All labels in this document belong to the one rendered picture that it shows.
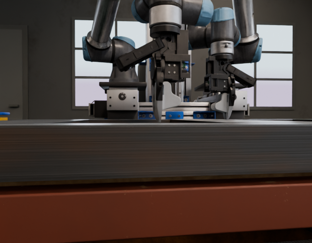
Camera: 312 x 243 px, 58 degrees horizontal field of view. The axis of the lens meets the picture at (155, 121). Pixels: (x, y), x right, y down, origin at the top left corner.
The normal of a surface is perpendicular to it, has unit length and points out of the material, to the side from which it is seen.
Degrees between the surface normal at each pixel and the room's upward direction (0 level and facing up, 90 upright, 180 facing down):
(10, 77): 90
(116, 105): 90
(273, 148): 90
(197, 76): 90
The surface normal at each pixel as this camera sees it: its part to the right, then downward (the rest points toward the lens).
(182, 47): 0.14, 0.01
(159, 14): -0.34, 0.02
